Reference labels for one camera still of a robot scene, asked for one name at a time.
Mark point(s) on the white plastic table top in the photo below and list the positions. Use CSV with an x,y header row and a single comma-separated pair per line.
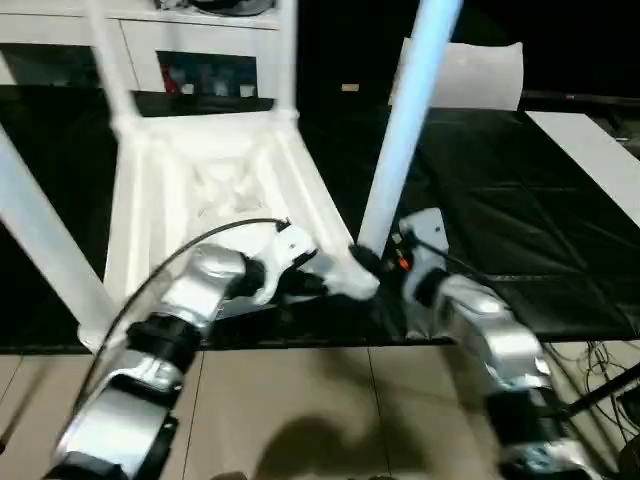
x,y
220,180

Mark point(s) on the white plastic table leg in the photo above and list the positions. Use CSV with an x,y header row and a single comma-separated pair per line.
x,y
110,60
410,130
286,60
40,230

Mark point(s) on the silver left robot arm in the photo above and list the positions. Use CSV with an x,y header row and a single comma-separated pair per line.
x,y
170,340

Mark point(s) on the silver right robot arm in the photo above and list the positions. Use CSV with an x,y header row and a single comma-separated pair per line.
x,y
490,340

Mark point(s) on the black work mat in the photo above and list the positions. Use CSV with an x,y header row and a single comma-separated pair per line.
x,y
500,200

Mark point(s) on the small tan label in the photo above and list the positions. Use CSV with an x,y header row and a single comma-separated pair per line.
x,y
350,88

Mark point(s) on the white plastic bag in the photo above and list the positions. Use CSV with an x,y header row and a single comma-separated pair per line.
x,y
480,75

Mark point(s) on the small red item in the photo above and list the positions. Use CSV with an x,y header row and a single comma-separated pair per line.
x,y
170,85

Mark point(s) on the grey bag on cabinet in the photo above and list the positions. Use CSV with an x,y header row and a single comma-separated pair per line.
x,y
235,6

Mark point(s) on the white cabinet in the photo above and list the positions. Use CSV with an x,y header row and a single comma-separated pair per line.
x,y
60,40

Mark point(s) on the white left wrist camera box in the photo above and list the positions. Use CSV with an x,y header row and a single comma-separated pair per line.
x,y
288,255

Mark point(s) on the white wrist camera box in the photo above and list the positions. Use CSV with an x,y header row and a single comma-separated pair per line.
x,y
288,255
425,232

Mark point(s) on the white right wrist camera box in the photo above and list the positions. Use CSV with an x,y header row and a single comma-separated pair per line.
x,y
425,232

